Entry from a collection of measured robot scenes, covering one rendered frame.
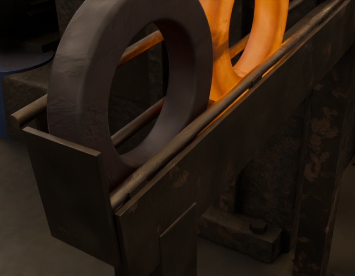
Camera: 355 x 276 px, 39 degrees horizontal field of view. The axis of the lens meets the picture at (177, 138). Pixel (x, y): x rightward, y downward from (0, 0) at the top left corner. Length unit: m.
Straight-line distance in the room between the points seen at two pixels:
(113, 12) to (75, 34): 0.03
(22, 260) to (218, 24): 0.95
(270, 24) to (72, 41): 0.32
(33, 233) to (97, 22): 1.07
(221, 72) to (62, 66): 0.20
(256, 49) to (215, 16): 0.15
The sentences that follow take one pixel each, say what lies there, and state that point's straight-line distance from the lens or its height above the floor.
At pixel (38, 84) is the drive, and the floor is 0.25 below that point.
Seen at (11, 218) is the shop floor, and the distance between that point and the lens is 1.45.
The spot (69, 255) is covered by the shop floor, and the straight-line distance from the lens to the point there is 1.29.
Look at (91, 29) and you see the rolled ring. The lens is 0.35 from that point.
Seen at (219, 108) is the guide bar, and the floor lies 0.64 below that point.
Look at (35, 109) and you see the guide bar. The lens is 0.40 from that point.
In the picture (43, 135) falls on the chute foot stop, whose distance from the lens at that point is 0.37.
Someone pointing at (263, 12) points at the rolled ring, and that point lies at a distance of 0.62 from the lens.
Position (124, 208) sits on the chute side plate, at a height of 0.62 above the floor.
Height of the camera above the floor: 0.84
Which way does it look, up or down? 29 degrees down
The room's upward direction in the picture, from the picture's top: 2 degrees counter-clockwise
